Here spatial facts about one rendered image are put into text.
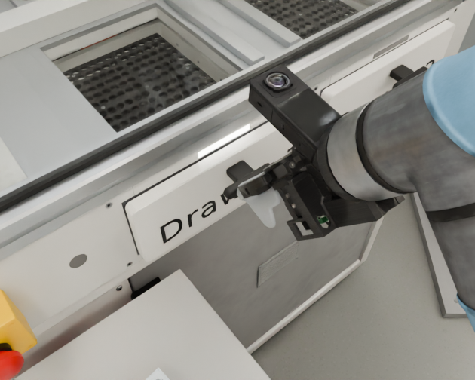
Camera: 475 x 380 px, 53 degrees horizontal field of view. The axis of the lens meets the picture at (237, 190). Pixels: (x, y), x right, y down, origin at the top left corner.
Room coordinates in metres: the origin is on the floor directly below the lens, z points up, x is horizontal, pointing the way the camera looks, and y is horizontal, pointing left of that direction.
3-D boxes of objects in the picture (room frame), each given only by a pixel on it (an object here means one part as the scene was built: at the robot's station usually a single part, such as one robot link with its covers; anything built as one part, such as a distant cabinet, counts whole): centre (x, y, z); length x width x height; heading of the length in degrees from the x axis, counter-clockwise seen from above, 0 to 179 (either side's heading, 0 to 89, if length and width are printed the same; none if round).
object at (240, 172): (0.38, -0.01, 0.91); 0.07 x 0.04 x 0.01; 129
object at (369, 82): (0.60, -0.24, 0.87); 0.29 x 0.02 x 0.11; 129
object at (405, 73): (0.58, -0.25, 0.91); 0.07 x 0.04 x 0.01; 129
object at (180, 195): (0.40, 0.01, 0.87); 0.29 x 0.02 x 0.11; 129
